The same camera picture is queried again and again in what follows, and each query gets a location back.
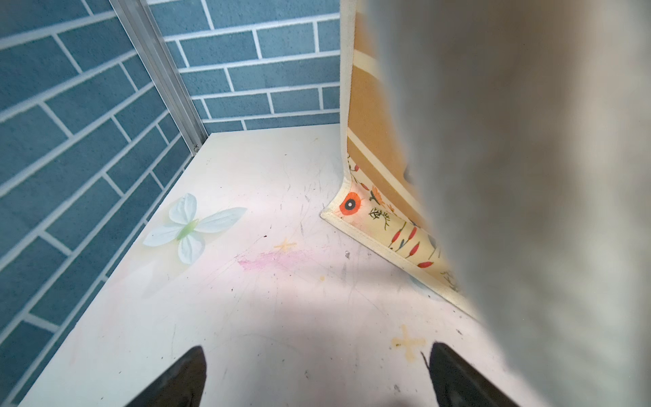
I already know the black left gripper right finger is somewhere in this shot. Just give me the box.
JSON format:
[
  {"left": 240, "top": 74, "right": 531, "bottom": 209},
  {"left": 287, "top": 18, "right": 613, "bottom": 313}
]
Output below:
[{"left": 428, "top": 342, "right": 518, "bottom": 407}]

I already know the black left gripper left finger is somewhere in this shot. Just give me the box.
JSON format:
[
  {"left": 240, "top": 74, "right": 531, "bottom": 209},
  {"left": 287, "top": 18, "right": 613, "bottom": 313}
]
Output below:
[{"left": 126, "top": 346, "right": 207, "bottom": 407}]

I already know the cream floral tote bag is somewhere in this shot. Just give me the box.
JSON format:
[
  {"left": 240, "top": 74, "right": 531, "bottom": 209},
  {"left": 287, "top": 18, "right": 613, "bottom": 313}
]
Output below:
[{"left": 319, "top": 0, "right": 651, "bottom": 407}]

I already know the white fabric flower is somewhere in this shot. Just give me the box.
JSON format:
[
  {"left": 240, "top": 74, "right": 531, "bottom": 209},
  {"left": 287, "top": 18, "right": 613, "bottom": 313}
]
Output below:
[{"left": 143, "top": 193, "right": 248, "bottom": 266}]

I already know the aluminium corner post left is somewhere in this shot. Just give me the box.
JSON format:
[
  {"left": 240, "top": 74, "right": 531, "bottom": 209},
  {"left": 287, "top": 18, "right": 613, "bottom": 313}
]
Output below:
[{"left": 110, "top": 0, "right": 208, "bottom": 154}]

